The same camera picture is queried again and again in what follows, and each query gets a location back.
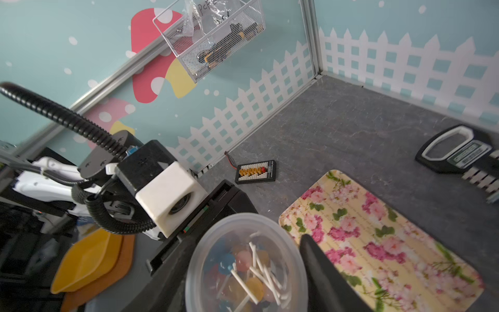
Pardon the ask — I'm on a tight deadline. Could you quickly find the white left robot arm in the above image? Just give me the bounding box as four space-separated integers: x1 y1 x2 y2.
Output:
1 82 256 275

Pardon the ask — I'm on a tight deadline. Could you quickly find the clear plastic zip bag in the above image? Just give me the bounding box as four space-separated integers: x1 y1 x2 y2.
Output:
181 0 241 38

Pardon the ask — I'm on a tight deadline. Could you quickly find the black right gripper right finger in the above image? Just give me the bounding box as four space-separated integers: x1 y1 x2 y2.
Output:
299 235 372 312

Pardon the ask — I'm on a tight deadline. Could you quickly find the floral rectangular tray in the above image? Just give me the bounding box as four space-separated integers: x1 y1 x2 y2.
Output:
279 170 485 311

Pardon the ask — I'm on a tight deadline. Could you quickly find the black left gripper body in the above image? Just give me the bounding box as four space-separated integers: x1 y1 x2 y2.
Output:
146 180 257 275

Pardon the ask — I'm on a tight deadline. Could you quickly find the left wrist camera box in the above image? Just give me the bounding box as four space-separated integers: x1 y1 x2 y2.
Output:
115 140 208 239

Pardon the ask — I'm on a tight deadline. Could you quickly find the clear plastic jar lid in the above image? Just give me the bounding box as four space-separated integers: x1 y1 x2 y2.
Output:
185 213 309 311

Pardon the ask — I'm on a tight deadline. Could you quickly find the yellow plastic scoop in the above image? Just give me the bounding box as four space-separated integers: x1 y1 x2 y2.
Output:
50 230 123 295

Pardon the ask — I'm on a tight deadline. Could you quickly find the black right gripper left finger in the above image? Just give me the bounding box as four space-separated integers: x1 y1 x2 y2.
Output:
123 230 218 311

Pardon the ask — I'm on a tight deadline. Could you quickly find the small black connector board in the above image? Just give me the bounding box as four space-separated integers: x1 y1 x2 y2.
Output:
235 160 277 185

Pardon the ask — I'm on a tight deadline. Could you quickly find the white wire wall basket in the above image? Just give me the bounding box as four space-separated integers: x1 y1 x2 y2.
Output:
152 1 266 83

